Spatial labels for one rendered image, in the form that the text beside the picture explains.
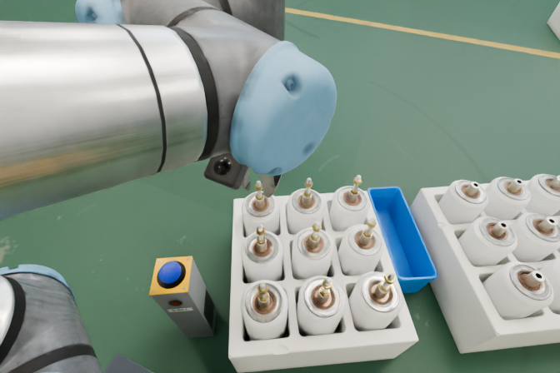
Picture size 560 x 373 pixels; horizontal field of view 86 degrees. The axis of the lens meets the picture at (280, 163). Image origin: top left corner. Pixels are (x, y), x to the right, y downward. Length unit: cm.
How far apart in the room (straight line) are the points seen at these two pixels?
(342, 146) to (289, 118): 114
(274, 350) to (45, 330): 41
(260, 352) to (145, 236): 56
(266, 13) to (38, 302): 40
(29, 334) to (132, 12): 35
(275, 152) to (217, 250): 85
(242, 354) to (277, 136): 59
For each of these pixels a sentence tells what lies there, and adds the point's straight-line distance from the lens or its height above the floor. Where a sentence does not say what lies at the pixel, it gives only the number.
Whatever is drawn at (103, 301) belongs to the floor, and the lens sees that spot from 104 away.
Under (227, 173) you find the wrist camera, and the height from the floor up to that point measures 60.
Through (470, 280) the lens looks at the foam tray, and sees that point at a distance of 87.
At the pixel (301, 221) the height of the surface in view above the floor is 23.
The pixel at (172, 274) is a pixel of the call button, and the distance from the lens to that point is 62.
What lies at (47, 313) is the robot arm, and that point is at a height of 51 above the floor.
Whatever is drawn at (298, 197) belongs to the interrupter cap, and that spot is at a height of 25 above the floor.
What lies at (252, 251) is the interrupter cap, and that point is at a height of 25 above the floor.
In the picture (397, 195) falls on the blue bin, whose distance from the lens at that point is 104.
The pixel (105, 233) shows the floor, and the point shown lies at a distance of 116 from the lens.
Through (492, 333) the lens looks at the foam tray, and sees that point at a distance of 86.
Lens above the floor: 88
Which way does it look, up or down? 47 degrees down
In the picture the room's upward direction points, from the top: straight up
